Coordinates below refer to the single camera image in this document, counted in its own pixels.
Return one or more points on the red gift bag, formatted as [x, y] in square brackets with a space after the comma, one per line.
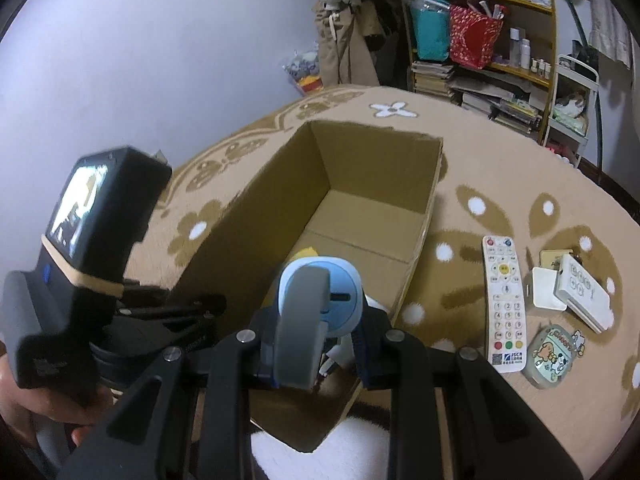
[472, 40]

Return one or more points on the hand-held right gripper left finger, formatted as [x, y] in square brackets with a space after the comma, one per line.
[267, 365]

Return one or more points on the green tissue packs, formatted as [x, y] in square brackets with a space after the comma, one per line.
[569, 121]

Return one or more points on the dark hanging garment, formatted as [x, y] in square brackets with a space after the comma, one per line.
[390, 50]

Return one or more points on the gold card tag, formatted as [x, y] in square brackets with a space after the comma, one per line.
[550, 258]

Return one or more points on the beige patterned curtain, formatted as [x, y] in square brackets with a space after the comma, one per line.
[610, 35]

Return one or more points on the cardboard box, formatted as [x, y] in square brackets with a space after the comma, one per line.
[350, 170]

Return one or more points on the printed beige blanket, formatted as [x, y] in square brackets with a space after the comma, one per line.
[475, 160]

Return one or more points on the white square card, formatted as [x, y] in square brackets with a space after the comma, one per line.
[547, 290]

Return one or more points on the wooden shelf unit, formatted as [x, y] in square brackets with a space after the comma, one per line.
[552, 50]

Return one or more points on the white trolley cart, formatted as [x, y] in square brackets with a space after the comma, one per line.
[575, 60]

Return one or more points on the beige hanging garment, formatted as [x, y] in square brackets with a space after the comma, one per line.
[345, 45]

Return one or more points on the white power strip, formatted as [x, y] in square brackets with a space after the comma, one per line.
[585, 295]

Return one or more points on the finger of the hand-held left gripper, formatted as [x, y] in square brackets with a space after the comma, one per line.
[192, 335]
[190, 307]

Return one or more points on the stack of books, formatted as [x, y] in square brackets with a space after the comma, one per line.
[480, 100]

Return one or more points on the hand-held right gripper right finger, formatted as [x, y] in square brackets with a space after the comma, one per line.
[361, 355]

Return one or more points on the person's left hand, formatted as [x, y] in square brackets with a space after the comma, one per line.
[60, 410]

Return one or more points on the long white remote control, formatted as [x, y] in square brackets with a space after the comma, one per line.
[505, 305]

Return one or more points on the plastic bag of toys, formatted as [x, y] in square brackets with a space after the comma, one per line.
[302, 72]

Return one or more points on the row of pink white bottles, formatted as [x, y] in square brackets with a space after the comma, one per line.
[560, 154]

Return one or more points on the row of cosmetic bottles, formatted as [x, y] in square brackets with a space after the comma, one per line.
[525, 52]

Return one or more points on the teal bag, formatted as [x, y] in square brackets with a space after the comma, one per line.
[430, 35]

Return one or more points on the light blue lint roller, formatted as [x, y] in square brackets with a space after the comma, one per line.
[300, 320]

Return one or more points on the brown white plush toy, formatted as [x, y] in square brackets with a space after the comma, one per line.
[571, 100]

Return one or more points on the black pole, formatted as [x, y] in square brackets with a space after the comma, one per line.
[598, 125]

